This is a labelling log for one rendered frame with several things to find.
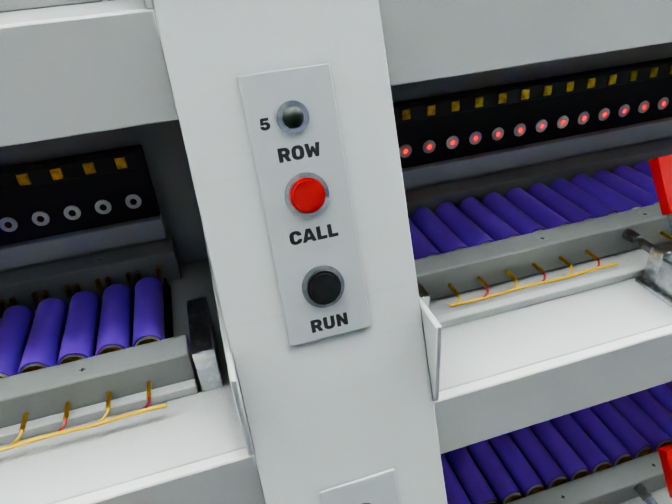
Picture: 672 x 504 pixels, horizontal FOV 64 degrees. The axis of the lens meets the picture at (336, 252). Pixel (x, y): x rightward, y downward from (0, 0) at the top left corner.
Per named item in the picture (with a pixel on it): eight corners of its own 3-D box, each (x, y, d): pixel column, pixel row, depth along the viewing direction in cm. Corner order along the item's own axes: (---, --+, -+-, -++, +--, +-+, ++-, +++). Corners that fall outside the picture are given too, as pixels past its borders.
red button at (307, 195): (329, 210, 24) (322, 174, 23) (294, 217, 23) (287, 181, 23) (324, 207, 25) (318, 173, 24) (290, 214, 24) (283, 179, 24)
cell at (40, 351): (72, 316, 36) (58, 384, 30) (43, 323, 35) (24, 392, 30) (63, 294, 35) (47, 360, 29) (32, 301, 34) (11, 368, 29)
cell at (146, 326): (166, 295, 37) (168, 356, 32) (138, 301, 37) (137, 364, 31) (159, 273, 36) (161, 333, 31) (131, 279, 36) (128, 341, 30)
